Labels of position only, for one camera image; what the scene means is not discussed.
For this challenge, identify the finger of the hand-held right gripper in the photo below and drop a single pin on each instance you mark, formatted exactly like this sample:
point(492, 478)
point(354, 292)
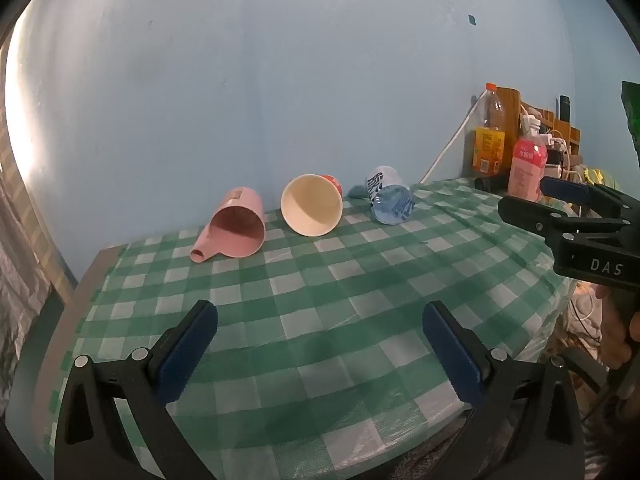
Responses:
point(562, 190)
point(530, 212)

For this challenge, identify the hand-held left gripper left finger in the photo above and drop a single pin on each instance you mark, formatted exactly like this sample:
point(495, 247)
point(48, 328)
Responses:
point(187, 350)

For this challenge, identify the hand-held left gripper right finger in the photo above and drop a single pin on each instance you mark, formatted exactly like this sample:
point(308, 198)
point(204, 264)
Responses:
point(452, 350)

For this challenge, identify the blue white printed cup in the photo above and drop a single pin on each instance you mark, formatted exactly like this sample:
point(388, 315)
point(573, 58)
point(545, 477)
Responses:
point(390, 197)

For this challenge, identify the cream paper cup red outside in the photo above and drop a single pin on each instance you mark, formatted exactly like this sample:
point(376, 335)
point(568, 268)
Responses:
point(310, 205)

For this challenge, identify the person's right hand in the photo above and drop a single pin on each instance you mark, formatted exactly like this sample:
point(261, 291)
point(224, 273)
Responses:
point(614, 330)

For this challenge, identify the yellow green cloth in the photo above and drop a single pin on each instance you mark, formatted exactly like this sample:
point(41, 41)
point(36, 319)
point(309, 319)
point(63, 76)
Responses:
point(597, 177)

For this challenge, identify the pink drink bottle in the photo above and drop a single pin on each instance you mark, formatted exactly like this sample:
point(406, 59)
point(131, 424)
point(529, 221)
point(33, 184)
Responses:
point(526, 170)

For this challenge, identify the white cloth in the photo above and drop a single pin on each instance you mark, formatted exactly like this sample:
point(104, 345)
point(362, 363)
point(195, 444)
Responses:
point(585, 312)

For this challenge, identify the orange cap yellow label bottle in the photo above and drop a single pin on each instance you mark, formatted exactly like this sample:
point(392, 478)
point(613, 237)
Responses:
point(489, 145)

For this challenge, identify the black remote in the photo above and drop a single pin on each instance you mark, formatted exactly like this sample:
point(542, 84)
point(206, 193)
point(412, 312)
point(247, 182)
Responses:
point(564, 107)

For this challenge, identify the wooden rack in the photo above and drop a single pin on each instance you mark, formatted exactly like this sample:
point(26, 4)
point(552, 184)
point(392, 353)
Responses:
point(511, 105)

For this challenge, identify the green packet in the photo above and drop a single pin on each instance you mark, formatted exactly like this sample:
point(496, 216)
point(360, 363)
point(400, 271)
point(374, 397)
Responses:
point(632, 115)

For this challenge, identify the green checked tablecloth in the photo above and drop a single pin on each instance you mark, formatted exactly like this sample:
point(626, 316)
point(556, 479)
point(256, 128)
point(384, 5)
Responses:
point(325, 285)

